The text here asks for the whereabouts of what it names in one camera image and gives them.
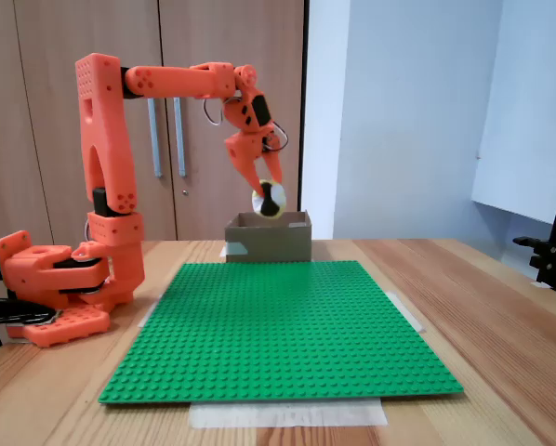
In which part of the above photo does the yellow white black fabric ball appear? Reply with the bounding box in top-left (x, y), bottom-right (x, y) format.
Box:
top-left (251, 178), bottom-right (288, 219)

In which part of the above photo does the brown cardboard box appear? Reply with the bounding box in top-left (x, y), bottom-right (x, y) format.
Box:
top-left (224, 210), bottom-right (313, 264)

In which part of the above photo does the green studded baseplate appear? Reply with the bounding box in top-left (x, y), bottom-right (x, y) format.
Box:
top-left (97, 259), bottom-right (465, 405)

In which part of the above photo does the beige masking tape strip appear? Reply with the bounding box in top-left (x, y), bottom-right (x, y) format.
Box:
top-left (137, 292), bottom-right (164, 329)
top-left (188, 399), bottom-right (390, 429)
top-left (383, 290), bottom-right (427, 334)

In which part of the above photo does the black table clamp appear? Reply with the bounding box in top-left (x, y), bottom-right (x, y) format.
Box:
top-left (0, 299), bottom-right (59, 326)

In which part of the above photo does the black red gripper cable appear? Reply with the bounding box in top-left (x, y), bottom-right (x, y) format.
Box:
top-left (261, 119), bottom-right (290, 153)

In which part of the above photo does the silver cabinet door handle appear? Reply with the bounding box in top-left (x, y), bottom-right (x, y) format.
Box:
top-left (172, 96), bottom-right (187, 178)
top-left (146, 97), bottom-right (163, 178)

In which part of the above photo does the white wall panel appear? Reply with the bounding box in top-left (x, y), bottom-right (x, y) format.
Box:
top-left (470, 0), bottom-right (556, 225)

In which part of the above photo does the black camera stand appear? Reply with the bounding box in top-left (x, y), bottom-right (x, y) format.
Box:
top-left (512, 137), bottom-right (556, 293)

